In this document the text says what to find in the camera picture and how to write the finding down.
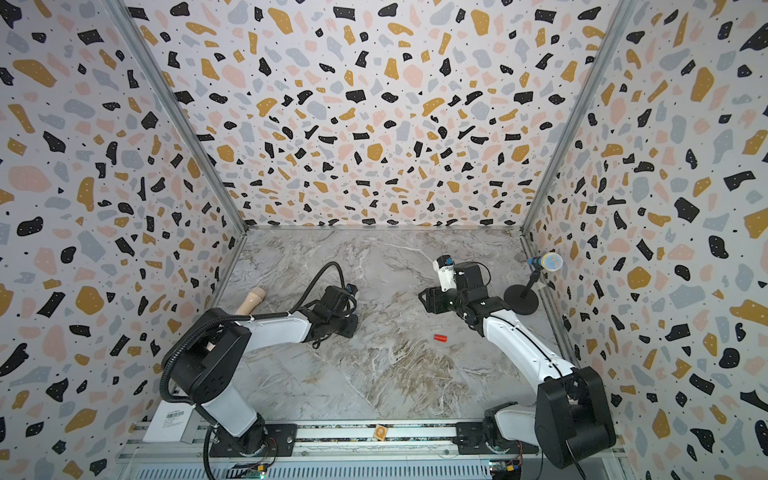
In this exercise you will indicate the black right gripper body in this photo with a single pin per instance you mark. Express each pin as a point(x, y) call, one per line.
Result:
point(441, 301)

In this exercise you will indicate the aluminium corner post left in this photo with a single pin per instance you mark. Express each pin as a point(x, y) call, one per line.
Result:
point(124, 23)

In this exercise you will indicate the aluminium corner post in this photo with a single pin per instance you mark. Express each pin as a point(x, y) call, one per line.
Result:
point(124, 23)
point(619, 20)

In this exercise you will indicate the beige toy microphone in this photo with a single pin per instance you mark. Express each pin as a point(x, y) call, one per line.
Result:
point(251, 301)

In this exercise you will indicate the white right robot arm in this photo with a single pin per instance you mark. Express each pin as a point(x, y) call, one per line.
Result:
point(570, 419)

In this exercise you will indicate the small brown tag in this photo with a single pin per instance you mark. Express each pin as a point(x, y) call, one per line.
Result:
point(380, 433)

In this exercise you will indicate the aluminium corner post right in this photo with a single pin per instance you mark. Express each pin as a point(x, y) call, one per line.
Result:
point(619, 20)

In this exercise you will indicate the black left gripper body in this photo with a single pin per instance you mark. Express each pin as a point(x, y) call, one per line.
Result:
point(346, 326)

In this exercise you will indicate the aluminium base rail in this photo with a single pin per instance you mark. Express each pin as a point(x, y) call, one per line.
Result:
point(413, 449)

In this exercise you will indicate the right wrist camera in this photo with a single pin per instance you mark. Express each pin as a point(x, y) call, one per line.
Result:
point(444, 266)

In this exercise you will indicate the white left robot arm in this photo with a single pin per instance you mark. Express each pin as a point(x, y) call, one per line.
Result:
point(199, 369)

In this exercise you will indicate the blue toy microphone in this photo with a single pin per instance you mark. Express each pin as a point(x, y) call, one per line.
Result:
point(550, 261)

